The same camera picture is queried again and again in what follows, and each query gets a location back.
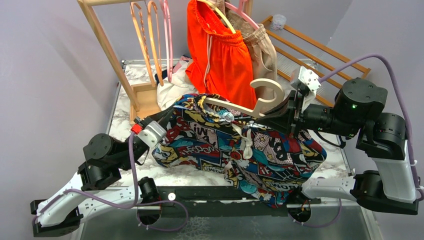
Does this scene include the orange shorts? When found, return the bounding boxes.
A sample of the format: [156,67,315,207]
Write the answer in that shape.
[185,0,257,109]

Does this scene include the beige shorts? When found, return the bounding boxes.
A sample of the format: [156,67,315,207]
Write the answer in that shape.
[214,0,278,81]

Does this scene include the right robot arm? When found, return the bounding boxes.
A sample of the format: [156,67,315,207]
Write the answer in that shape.
[257,77,419,215]

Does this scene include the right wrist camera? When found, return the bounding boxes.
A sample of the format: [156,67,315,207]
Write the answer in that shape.
[290,65,322,113]

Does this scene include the pink hanger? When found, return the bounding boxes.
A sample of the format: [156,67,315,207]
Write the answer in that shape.
[225,0,259,30]
[159,0,174,83]

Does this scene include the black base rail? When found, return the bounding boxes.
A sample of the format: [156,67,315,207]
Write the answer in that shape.
[136,186,321,221]

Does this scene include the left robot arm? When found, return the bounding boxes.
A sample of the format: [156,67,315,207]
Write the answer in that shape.
[30,107,174,238]

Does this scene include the clear plastic cup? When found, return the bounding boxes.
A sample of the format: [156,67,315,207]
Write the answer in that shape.
[270,14,287,31]

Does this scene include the wooden slatted shelf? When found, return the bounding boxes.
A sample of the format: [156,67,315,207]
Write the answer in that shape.
[262,15,371,107]

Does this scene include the cream hanger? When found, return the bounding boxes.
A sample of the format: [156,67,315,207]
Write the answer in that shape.
[203,78,285,119]

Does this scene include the yellow hanger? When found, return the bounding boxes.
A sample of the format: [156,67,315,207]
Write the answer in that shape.
[198,0,236,34]

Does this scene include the orange hanger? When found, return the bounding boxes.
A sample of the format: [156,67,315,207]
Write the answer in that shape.
[130,0,164,87]

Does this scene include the pink hanger right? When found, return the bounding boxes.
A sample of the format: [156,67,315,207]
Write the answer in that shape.
[225,0,259,30]

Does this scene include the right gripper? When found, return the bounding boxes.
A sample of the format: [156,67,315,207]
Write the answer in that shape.
[257,90,363,139]

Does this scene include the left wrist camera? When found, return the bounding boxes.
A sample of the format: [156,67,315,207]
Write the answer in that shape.
[131,121,167,148]

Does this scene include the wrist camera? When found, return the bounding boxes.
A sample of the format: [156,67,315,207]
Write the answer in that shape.
[131,121,167,148]
[290,65,322,113]

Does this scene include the wooden clothes rack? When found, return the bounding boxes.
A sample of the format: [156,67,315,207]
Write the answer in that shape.
[76,0,254,123]

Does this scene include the pink white navy garment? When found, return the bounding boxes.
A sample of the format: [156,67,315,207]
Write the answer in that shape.
[156,56,199,111]

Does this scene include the comic print shorts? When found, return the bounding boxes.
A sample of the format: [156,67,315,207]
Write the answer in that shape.
[152,93,327,208]

